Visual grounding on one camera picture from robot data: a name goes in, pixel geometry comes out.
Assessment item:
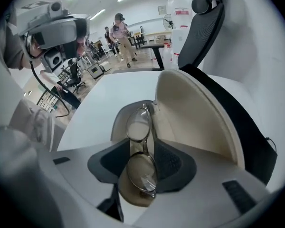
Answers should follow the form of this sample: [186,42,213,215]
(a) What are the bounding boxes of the beige glasses case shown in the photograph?
[110,68,247,208]

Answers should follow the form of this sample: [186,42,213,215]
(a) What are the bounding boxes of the light wooden table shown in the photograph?
[146,31,173,44]

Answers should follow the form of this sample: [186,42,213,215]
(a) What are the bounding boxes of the black mesh office chair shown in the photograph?
[141,0,227,70]

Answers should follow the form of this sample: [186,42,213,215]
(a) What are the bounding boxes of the grey head-worn camera headset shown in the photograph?
[15,0,91,75]

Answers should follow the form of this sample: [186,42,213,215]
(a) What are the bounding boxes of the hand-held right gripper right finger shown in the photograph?
[124,139,271,228]

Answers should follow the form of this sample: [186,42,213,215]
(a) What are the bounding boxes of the grey metal-framed eyeglasses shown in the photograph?
[118,103,159,199]

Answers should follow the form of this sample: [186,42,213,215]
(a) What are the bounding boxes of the small white box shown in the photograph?
[100,61,112,72]

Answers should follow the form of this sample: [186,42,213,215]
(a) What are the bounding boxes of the black standing fan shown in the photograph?
[162,13,176,30]

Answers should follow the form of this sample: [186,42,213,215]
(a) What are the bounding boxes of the large clear water bottle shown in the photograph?
[167,0,193,31]

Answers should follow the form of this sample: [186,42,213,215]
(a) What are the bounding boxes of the person's face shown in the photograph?
[26,32,87,61]

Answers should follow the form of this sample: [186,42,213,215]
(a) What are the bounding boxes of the white water dispenser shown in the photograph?
[171,29,193,69]

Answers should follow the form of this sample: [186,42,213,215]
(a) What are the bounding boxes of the person's beige clothing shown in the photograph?
[0,44,57,153]

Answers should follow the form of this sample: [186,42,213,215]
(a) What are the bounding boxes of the black headset cable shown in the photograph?
[29,60,70,118]

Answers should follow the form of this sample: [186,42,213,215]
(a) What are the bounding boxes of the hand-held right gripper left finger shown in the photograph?
[44,138,133,228]

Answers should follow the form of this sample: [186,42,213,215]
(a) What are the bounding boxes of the clear water jug red cap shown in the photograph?
[162,44,174,69]

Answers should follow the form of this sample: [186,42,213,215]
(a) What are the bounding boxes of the black swivel chair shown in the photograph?
[66,57,86,95]

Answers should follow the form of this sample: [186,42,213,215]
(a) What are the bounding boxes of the black fabric pouch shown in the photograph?
[177,64,278,186]

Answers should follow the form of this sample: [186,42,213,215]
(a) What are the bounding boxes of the black-legged table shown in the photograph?
[129,30,149,50]

